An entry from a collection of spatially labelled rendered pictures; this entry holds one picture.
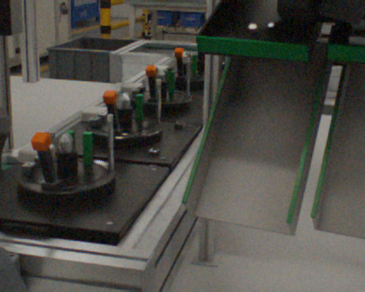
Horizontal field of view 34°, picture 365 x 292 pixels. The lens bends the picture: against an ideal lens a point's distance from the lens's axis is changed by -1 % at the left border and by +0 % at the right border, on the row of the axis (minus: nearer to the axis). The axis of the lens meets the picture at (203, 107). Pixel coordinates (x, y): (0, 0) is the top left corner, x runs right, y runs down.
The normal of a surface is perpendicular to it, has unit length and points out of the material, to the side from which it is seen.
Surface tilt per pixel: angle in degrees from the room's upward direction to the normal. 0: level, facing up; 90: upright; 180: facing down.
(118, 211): 0
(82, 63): 90
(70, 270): 90
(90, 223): 0
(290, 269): 0
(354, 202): 45
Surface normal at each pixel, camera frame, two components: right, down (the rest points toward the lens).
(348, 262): 0.03, -0.97
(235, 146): -0.24, -0.52
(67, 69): -0.20, 0.24
